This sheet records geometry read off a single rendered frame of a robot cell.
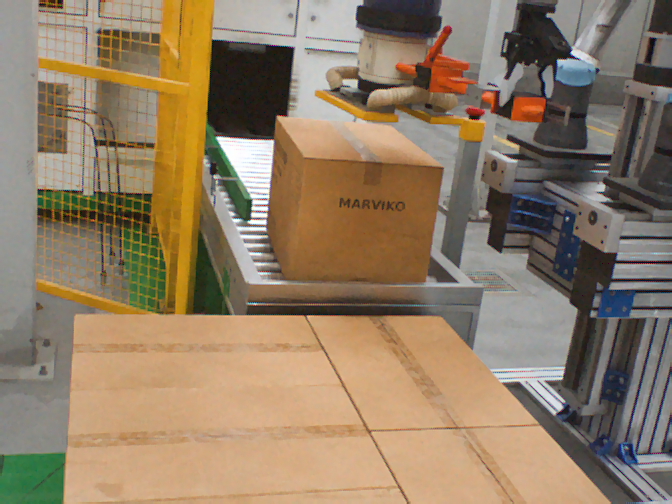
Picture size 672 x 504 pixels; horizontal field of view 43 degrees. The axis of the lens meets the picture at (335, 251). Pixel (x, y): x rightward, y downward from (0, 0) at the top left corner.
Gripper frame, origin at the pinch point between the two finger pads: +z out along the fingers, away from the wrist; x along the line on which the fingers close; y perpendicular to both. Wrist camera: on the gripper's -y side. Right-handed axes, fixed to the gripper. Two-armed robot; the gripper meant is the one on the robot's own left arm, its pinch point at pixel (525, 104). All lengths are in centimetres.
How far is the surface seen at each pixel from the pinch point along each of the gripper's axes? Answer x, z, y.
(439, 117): -6.6, 11.5, 44.0
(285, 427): 48, 68, -6
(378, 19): 10, -11, 54
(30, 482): 91, 123, 66
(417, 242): -13, 50, 55
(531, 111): 1.9, 0.4, -5.1
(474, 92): 3.8, 0.2, 13.9
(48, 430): 83, 123, 93
